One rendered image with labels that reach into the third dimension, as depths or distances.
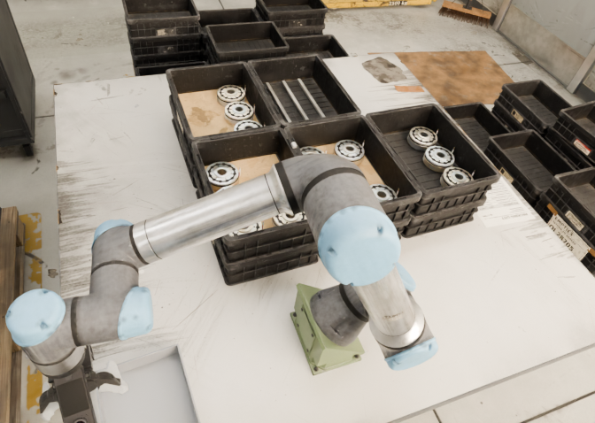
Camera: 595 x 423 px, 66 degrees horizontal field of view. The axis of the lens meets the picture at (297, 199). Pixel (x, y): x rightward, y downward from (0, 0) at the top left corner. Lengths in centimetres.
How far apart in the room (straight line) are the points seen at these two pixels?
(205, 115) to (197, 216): 94
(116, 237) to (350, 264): 40
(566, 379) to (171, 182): 187
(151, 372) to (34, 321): 56
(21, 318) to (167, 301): 65
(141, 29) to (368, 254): 235
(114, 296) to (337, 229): 35
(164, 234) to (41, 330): 22
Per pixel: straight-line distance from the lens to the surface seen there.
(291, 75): 190
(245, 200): 76
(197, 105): 174
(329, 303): 113
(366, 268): 69
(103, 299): 76
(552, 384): 240
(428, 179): 161
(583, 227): 226
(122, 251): 82
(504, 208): 184
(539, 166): 269
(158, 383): 125
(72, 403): 90
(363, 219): 65
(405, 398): 130
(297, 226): 121
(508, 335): 151
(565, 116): 273
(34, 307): 76
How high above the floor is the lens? 186
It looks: 47 degrees down
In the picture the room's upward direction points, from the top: 10 degrees clockwise
